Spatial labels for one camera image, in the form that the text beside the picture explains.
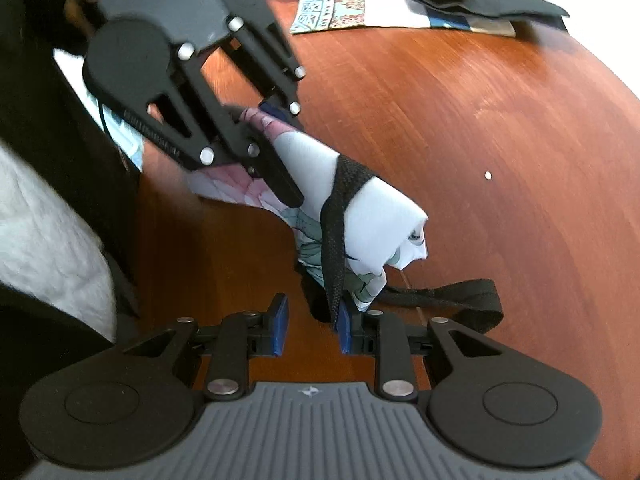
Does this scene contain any person's black jacket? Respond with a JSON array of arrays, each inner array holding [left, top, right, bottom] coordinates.
[[0, 0, 147, 480]]

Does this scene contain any light blue white cloth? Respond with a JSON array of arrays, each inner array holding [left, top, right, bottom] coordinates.
[[52, 47, 147, 172]]

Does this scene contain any patterned white shopping bag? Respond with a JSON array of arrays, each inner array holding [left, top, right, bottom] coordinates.
[[290, 0, 518, 38]]

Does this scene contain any person's white fleece garment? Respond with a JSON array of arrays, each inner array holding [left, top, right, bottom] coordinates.
[[0, 140, 119, 343]]

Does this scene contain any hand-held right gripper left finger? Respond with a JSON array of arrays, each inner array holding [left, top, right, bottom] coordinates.
[[120, 293, 291, 402]]

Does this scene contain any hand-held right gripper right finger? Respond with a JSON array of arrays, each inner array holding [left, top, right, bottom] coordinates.
[[335, 301, 505, 402]]

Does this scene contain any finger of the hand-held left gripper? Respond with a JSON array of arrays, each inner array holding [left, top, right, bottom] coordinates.
[[117, 42, 307, 207], [220, 16, 307, 133]]

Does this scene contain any floral shopping bag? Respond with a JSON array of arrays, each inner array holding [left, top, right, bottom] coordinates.
[[187, 105, 505, 333]]

